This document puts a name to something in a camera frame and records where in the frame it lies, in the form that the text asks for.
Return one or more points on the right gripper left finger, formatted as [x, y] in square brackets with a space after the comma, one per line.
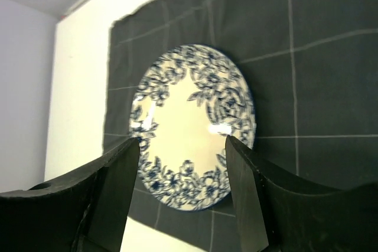
[83, 210]

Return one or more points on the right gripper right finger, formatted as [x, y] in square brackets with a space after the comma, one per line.
[280, 211]

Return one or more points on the blue floral ceramic plate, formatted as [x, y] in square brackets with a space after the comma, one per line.
[186, 104]

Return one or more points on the dark checked cloth placemat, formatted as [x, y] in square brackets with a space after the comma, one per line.
[311, 66]

